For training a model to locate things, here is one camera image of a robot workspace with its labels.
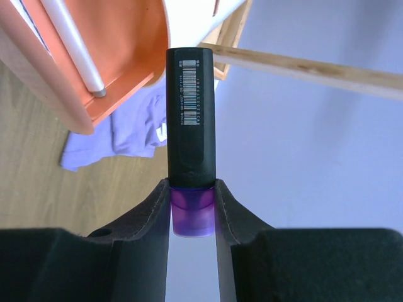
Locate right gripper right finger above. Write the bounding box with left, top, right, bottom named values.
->
left=215, top=179, right=402, bottom=301

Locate grey white marker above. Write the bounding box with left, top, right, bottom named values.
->
left=40, top=0, right=106, bottom=98

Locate purple cloth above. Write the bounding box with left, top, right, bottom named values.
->
left=59, top=80, right=167, bottom=172

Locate salmon pink drawer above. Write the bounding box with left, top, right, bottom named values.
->
left=1, top=1, right=169, bottom=135

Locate purple black highlighter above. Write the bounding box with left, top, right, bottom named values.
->
left=166, top=47, right=216, bottom=238

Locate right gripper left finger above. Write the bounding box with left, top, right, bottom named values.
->
left=1, top=179, right=170, bottom=301

